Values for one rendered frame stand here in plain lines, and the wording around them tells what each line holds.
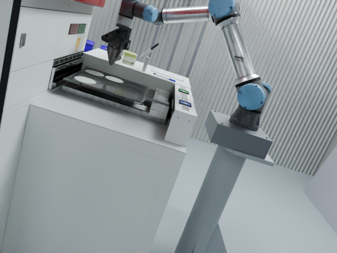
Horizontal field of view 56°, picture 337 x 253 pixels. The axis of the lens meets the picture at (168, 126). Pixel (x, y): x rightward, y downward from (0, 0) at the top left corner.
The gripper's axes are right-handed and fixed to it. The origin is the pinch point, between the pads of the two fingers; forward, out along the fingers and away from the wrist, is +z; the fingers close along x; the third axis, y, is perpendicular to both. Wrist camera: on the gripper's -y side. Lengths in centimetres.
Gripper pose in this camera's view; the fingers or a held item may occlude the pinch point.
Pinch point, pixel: (110, 62)
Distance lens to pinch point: 172.7
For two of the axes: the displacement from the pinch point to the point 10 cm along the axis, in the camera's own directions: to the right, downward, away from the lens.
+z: -3.1, 9.0, 3.0
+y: 5.5, -0.9, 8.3
